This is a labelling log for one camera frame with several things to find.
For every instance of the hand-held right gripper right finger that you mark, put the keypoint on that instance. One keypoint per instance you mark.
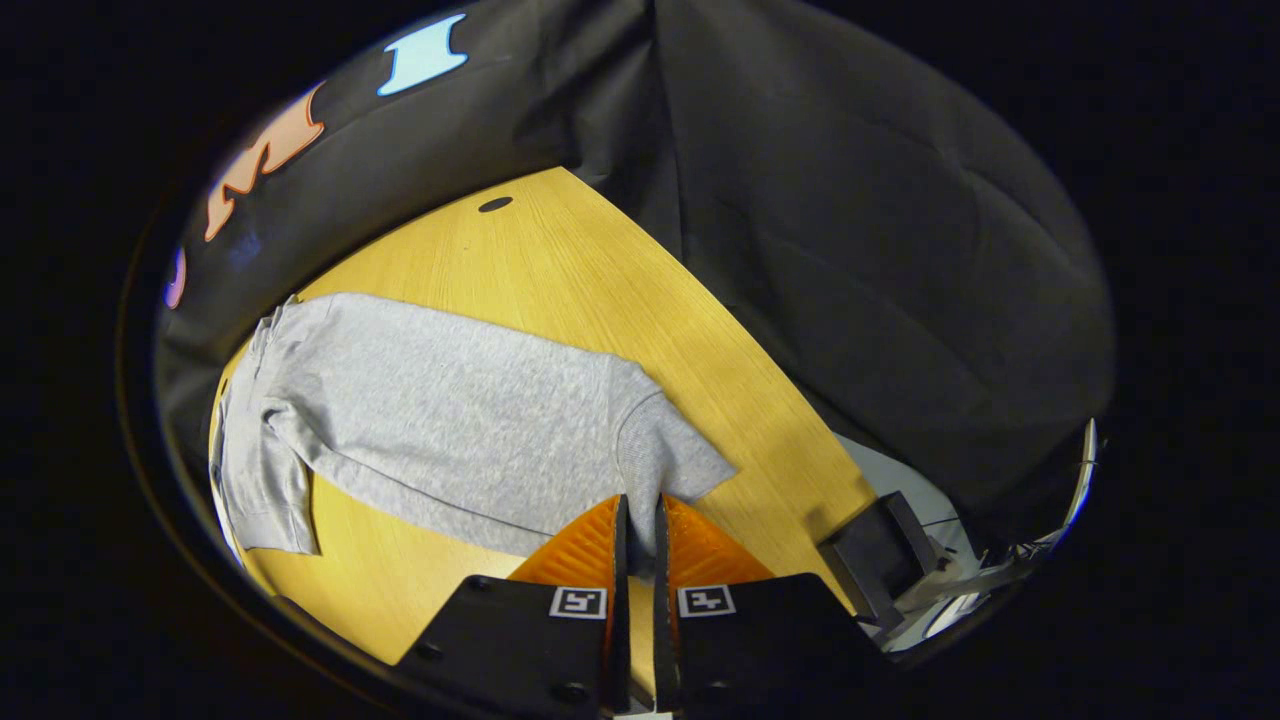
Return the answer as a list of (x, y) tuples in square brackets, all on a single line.
[(770, 640)]

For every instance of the grey zip-neck sweatshirt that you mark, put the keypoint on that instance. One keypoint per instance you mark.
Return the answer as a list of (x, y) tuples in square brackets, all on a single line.
[(450, 410)]

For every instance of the black backdrop cloth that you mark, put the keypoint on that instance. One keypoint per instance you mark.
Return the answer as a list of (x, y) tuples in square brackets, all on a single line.
[(850, 250)]

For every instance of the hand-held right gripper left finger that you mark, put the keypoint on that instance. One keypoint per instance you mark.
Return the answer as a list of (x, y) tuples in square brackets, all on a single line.
[(520, 650)]

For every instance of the dark grey box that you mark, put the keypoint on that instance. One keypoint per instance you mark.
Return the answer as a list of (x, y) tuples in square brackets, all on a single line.
[(880, 555)]

